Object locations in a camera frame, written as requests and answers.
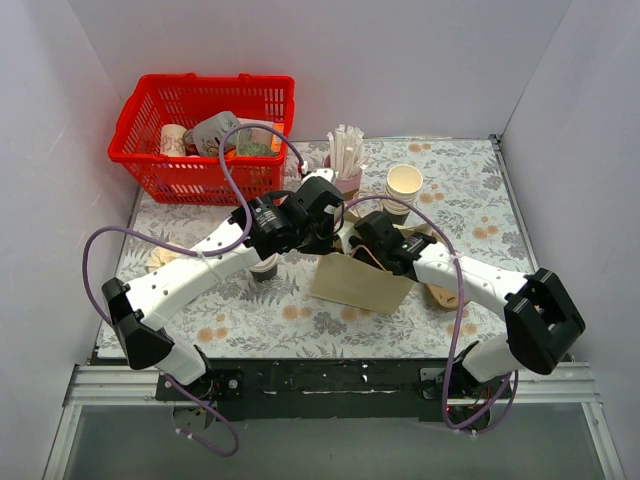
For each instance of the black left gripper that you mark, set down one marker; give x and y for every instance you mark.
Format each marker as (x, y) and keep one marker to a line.
(322, 239)

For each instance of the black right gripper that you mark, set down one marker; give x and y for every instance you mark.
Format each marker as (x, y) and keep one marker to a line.
(361, 241)

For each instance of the cream paper bag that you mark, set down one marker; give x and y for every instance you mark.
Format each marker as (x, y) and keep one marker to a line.
(341, 278)

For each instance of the black single paper cup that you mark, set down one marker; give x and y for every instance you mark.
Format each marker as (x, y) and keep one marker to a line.
(264, 274)

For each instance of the brown cardboard cup carrier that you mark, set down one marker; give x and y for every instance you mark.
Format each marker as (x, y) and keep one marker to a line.
(441, 298)

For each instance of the pink straw holder cup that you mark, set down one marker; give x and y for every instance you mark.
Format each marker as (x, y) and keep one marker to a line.
(345, 185)

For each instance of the white plastic cup lid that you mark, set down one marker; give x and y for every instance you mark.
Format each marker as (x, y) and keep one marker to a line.
(269, 263)

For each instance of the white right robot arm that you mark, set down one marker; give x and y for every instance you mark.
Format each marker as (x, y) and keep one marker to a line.
(542, 322)

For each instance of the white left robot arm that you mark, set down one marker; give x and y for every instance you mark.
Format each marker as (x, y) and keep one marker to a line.
(140, 309)

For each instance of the floral patterned table mat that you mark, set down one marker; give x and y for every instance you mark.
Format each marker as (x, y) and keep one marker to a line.
(463, 192)

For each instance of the stack of paper cups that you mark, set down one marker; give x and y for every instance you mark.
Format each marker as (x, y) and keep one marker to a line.
(404, 183)

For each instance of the white wrapped straws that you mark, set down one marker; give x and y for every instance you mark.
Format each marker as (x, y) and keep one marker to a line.
(347, 157)

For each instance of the green round item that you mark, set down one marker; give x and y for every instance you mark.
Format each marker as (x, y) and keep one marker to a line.
(254, 149)

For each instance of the orange and white package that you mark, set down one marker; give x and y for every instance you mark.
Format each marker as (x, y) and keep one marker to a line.
(261, 136)

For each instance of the grey crumpled snack bag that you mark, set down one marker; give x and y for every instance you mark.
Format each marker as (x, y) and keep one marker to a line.
(209, 133)

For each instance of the cream crumpled napkin bundle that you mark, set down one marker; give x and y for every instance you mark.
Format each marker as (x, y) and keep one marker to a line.
(159, 257)

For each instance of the white printed cup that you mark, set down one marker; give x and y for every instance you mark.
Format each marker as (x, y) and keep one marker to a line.
(172, 140)

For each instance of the red plastic shopping basket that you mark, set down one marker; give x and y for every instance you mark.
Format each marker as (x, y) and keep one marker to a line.
(186, 100)

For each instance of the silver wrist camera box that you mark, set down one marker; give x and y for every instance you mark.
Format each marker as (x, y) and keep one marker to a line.
(325, 173)

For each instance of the aluminium frame rail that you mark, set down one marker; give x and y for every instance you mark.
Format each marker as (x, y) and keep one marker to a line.
(118, 385)

